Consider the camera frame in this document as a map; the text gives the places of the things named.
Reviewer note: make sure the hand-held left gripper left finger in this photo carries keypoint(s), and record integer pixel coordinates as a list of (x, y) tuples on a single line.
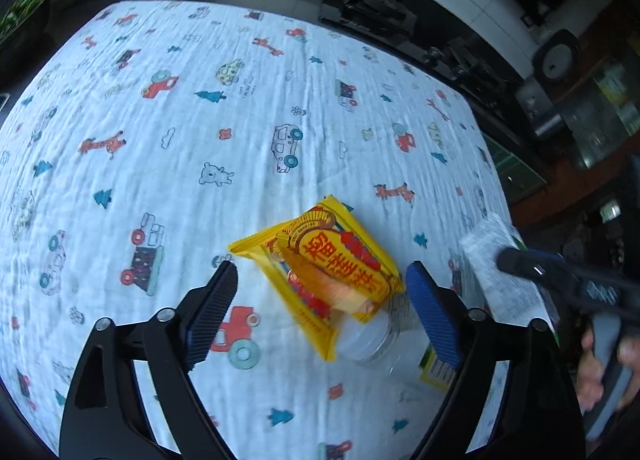
[(212, 320)]

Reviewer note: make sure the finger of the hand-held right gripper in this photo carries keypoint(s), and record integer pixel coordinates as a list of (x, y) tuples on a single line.
[(530, 267)]

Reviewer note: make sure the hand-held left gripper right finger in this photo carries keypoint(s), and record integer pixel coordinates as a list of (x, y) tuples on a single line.
[(440, 320)]

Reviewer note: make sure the white printed packet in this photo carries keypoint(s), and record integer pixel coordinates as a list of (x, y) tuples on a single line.
[(492, 267)]

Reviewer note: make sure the yellow snack packet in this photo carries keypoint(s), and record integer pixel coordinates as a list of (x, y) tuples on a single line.
[(320, 260)]

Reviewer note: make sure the person's right hand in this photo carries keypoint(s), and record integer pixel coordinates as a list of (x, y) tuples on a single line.
[(590, 370)]

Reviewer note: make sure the green cabinet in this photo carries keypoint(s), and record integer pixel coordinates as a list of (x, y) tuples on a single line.
[(515, 169)]

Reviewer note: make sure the metal cylinder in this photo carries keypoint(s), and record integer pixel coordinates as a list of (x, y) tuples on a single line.
[(537, 107)]

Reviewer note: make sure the printed white tablecloth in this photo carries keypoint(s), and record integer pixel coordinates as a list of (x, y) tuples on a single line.
[(200, 114)]

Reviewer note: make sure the black machine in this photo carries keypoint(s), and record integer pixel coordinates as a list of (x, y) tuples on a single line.
[(470, 69), (370, 4)]

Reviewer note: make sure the round black fan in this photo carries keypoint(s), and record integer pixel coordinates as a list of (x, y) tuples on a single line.
[(554, 57)]

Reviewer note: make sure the green plants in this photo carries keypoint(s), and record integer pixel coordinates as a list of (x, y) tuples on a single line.
[(25, 9)]

